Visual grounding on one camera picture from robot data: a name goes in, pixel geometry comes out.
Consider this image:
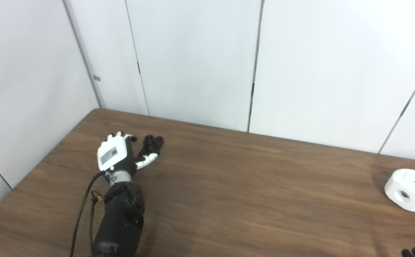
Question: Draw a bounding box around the black flanged holder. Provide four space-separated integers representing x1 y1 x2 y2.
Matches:
139 135 164 157

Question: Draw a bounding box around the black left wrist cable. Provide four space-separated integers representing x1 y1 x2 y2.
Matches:
69 171 106 257

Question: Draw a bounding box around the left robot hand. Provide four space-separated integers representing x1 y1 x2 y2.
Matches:
97 131 159 176

